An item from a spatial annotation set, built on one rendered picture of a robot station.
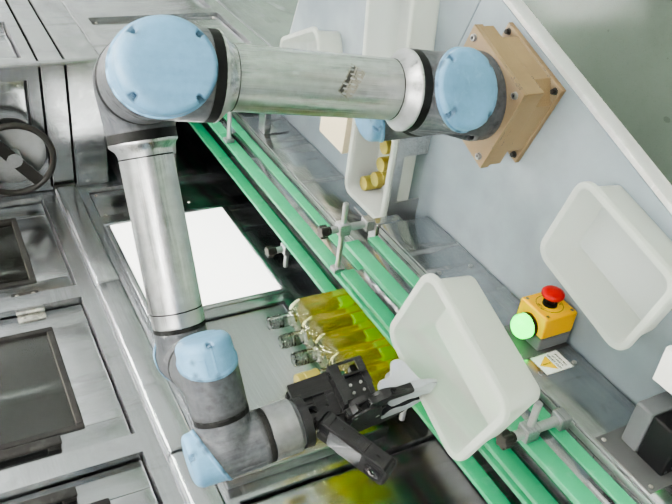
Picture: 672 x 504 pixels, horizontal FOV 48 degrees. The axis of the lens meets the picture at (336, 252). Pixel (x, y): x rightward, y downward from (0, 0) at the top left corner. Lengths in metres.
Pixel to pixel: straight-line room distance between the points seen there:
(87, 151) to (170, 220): 1.21
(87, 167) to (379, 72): 1.37
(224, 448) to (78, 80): 1.37
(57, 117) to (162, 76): 1.30
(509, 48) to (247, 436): 0.76
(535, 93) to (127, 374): 0.98
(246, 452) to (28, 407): 0.73
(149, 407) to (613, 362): 0.86
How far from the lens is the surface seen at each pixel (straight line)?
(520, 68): 1.32
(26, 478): 1.50
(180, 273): 1.07
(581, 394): 1.31
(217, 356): 0.97
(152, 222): 1.06
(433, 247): 1.56
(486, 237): 1.52
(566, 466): 1.22
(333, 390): 1.07
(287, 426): 1.02
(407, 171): 1.64
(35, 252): 2.07
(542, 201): 1.39
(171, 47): 0.92
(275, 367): 1.64
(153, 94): 0.90
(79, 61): 2.15
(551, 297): 1.33
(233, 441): 1.01
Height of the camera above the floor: 1.67
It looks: 26 degrees down
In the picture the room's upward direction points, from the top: 102 degrees counter-clockwise
